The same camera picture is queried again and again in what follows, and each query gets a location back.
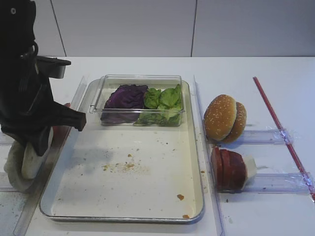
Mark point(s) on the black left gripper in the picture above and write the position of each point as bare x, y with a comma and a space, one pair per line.
27, 108

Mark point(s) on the bun slice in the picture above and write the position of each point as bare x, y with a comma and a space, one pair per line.
32, 161
13, 168

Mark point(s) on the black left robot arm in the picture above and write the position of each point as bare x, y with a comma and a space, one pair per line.
16, 31

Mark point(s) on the red tomato slices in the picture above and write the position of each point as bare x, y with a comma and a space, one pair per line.
59, 133

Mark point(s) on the green lettuce leaves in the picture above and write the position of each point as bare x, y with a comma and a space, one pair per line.
167, 103

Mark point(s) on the sliced red meat patties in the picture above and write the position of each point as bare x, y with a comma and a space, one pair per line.
229, 170

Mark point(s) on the purple cabbage leaf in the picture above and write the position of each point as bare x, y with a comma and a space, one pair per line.
124, 97

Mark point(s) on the clear plastic container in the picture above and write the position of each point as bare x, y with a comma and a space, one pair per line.
109, 83

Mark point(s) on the metal baking tray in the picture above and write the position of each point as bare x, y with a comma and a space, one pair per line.
127, 174

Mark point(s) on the front sesame bun top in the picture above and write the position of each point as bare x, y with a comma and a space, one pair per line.
220, 116

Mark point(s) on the sesame bun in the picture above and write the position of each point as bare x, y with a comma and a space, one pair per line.
220, 116
239, 124

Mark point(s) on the rear sesame bun top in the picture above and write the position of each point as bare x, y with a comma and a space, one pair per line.
239, 124

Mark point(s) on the clear channel upper right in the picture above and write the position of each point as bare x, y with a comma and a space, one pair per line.
266, 137

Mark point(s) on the clear channel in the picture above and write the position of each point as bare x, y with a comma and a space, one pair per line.
266, 137
290, 183

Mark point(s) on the clear channel lower right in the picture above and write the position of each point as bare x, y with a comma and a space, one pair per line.
290, 183

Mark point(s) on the clear rail left of tray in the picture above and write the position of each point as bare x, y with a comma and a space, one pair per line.
33, 199

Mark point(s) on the clear rail of tray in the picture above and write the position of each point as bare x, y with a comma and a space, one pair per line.
215, 199
33, 199

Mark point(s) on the clear rail right of tray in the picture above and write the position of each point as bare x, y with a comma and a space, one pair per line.
215, 199

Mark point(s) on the red plastic rail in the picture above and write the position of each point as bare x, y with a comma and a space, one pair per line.
305, 176

